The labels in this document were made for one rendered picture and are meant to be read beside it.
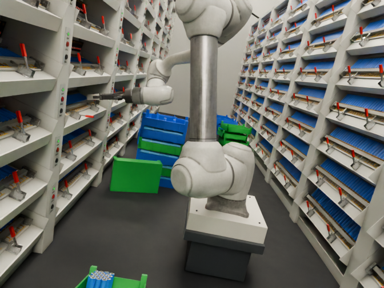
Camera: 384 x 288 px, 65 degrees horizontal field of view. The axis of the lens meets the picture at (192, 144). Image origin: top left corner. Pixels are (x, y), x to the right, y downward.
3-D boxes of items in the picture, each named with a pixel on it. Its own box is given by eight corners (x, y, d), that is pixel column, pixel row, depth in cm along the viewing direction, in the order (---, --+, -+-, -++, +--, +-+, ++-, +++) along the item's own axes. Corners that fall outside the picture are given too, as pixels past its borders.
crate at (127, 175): (157, 193, 195) (155, 188, 202) (162, 164, 190) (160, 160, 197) (110, 191, 184) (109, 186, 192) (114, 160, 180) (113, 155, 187)
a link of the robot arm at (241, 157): (255, 197, 130) (267, 149, 125) (228, 204, 117) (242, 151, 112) (226, 183, 140) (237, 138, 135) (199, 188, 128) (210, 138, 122)
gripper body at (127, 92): (131, 104, 154) (114, 104, 154) (135, 102, 162) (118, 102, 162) (131, 89, 152) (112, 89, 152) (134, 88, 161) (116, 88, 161)
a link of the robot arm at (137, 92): (145, 103, 163) (134, 103, 163) (144, 86, 161) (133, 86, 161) (143, 105, 154) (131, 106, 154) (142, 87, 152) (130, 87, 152)
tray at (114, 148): (122, 148, 253) (128, 134, 250) (100, 172, 194) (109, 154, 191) (99, 137, 250) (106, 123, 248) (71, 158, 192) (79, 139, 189)
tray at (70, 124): (103, 115, 176) (110, 101, 174) (59, 138, 117) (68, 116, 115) (71, 99, 174) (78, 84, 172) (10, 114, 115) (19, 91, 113)
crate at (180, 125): (186, 127, 218) (188, 116, 216) (186, 133, 198) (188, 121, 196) (145, 119, 216) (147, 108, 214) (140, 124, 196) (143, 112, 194)
